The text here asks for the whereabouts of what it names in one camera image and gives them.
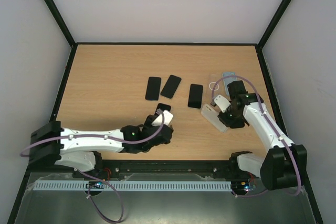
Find white phone case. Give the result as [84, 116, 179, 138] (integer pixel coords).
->
[201, 104, 227, 133]

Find white phone face down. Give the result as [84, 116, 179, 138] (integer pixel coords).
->
[155, 103, 171, 112]

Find light blue phone case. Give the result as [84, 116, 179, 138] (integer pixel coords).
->
[222, 71, 237, 96]

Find clear phone case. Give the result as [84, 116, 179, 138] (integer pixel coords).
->
[205, 72, 225, 104]

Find black phone from blue case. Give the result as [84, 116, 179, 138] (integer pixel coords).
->
[187, 84, 203, 109]

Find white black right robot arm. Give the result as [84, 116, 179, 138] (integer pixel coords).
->
[212, 78, 307, 196]

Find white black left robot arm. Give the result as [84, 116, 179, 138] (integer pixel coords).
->
[21, 110, 173, 172]

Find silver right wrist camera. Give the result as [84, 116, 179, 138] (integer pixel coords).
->
[214, 95, 230, 112]

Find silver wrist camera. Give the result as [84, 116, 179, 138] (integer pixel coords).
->
[151, 110, 174, 126]
[214, 95, 230, 112]

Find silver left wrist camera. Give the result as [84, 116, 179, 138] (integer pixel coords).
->
[151, 110, 174, 126]

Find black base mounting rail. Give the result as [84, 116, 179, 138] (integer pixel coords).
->
[73, 159, 266, 180]

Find white slotted cable duct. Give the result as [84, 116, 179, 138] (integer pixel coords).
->
[33, 180, 232, 191]

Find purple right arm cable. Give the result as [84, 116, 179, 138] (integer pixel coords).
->
[209, 75, 302, 198]

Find black enclosure frame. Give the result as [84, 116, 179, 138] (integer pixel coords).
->
[5, 0, 325, 224]

